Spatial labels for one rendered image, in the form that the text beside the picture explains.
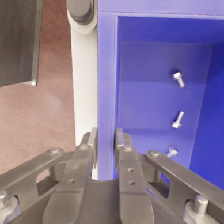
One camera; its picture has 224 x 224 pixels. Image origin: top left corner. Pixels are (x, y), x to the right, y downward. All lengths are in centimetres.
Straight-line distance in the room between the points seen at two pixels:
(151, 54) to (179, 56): 3
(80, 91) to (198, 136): 18
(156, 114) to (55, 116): 104
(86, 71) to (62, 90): 90
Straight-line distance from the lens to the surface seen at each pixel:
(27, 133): 135
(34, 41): 118
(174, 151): 24
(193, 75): 23
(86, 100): 26
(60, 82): 114
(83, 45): 25
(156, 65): 21
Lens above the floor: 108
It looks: 73 degrees down
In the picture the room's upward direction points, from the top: 180 degrees counter-clockwise
